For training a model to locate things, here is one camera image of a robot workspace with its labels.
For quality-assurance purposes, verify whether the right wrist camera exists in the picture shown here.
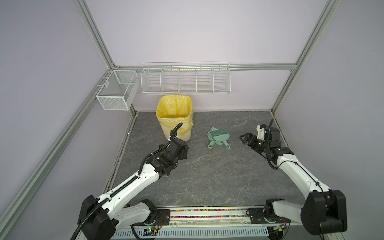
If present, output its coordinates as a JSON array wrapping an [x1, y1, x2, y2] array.
[[257, 124, 281, 142]]

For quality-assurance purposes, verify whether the long white wire basket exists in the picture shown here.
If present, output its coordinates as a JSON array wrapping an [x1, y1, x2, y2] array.
[[141, 62, 232, 95]]

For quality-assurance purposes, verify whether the white vented cable duct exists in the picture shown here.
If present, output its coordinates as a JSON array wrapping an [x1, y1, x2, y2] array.
[[110, 226, 270, 240]]

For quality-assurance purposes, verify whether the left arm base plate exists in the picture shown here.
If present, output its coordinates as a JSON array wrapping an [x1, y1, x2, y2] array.
[[138, 209, 171, 226]]

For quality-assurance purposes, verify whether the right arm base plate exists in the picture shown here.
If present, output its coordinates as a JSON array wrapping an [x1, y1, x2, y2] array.
[[246, 208, 291, 225]]

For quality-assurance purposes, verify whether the green hand brush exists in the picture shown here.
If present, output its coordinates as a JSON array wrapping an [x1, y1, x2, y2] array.
[[216, 130, 231, 149]]

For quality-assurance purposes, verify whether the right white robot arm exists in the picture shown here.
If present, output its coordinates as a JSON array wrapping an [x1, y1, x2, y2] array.
[[239, 121, 348, 236]]

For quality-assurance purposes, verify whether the green plastic dustpan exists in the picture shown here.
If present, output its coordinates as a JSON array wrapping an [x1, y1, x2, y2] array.
[[207, 127, 224, 149]]

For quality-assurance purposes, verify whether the aluminium front rail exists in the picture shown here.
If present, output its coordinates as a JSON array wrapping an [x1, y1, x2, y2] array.
[[82, 204, 337, 230]]

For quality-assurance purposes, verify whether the beige bin with yellow bag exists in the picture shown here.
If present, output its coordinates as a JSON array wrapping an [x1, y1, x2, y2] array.
[[156, 95, 194, 142]]

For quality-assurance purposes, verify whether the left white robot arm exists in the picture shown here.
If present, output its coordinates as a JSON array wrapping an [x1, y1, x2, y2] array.
[[71, 123, 189, 240]]

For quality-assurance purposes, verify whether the aluminium corner frame post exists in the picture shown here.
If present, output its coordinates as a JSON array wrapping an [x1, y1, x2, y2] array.
[[270, 0, 342, 113]]

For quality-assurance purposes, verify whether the small white mesh basket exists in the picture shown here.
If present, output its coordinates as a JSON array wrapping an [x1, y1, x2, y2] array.
[[96, 70, 140, 111]]

